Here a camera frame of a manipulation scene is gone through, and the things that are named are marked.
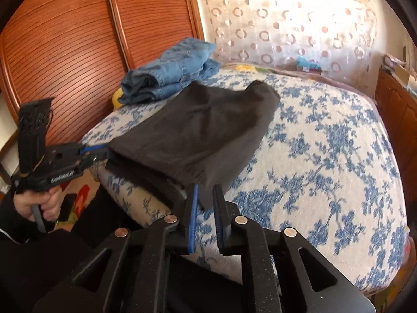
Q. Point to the folded blue jeans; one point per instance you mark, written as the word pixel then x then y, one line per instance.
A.
pixel 169 68

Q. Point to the wooden louvered wardrobe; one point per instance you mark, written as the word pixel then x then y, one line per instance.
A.
pixel 81 39

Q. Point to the person's left hand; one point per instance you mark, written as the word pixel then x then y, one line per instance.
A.
pixel 52 202

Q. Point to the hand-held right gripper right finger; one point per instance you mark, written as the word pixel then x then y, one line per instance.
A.
pixel 219 225

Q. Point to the bed with blue floral sheet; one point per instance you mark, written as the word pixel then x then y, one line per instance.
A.
pixel 309 169

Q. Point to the yellow plush toy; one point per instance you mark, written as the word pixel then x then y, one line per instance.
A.
pixel 116 99

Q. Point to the blue cloth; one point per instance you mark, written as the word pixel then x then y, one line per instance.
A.
pixel 304 62

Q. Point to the person's left forearm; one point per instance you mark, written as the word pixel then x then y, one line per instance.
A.
pixel 13 225

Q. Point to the pile of papers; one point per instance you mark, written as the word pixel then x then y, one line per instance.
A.
pixel 392 60

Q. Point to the colourful flower blanket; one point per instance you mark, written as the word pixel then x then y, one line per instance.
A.
pixel 251 68

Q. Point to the black pants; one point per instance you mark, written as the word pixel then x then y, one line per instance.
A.
pixel 195 130

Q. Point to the open cardboard carton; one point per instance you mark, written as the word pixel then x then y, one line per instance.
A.
pixel 402 73

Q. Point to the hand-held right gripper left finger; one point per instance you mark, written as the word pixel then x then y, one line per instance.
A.
pixel 192 221

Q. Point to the person's black clothing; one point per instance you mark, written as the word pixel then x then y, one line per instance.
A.
pixel 49 267

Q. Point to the wooden cabinet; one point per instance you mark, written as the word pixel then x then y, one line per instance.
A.
pixel 397 104

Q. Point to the sheer curtain with circles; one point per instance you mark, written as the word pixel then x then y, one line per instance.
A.
pixel 277 22

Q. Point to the small cardboard box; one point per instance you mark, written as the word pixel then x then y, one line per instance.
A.
pixel 314 69

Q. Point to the colourful floor mat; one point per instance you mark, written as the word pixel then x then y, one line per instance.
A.
pixel 83 197

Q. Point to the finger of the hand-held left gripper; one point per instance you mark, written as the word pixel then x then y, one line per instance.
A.
pixel 97 159
pixel 94 149

